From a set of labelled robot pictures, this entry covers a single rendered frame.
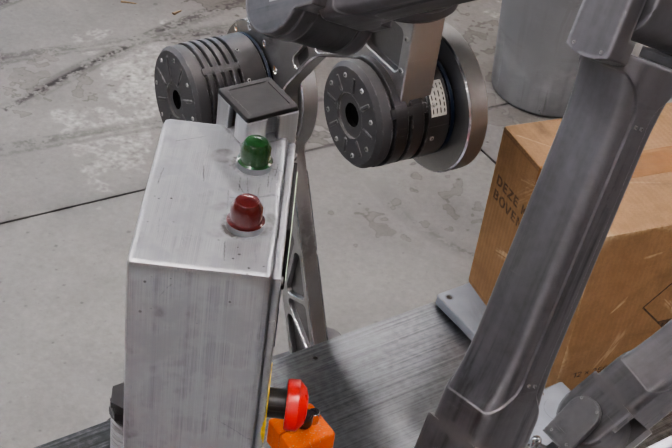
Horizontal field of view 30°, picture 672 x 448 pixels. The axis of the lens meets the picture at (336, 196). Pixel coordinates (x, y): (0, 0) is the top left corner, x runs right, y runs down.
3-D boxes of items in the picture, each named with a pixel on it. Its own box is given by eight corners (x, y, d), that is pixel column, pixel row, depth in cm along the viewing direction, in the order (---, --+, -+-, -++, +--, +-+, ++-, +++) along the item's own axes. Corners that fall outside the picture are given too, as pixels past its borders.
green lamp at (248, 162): (234, 173, 89) (236, 147, 87) (238, 152, 91) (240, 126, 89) (271, 177, 89) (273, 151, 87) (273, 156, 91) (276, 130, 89)
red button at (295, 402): (266, 402, 89) (308, 407, 89) (270, 365, 92) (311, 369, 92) (262, 439, 92) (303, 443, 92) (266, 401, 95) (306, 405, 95)
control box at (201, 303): (121, 460, 91) (125, 260, 80) (156, 305, 105) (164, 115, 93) (260, 475, 92) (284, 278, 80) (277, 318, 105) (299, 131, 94)
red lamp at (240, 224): (223, 235, 83) (226, 207, 82) (228, 211, 85) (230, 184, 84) (263, 239, 83) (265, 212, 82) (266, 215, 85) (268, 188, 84)
